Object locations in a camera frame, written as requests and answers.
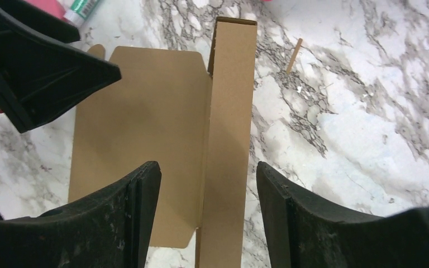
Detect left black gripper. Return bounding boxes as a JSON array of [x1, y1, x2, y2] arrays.
[[0, 1, 121, 133]]

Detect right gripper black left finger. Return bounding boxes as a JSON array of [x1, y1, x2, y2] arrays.
[[0, 161, 161, 267]]

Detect pink grey whiteboard eraser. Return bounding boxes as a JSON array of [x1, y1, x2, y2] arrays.
[[25, 0, 65, 20]]

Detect green white marker pen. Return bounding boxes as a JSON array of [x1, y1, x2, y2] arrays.
[[63, 0, 100, 28]]

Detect brown cardboard box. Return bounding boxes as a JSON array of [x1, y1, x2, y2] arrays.
[[68, 17, 258, 267]]

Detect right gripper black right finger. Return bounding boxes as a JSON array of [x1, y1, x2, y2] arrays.
[[256, 162, 429, 267]]

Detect small cardboard scrap strip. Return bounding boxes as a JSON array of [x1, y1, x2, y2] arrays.
[[286, 38, 303, 74]]

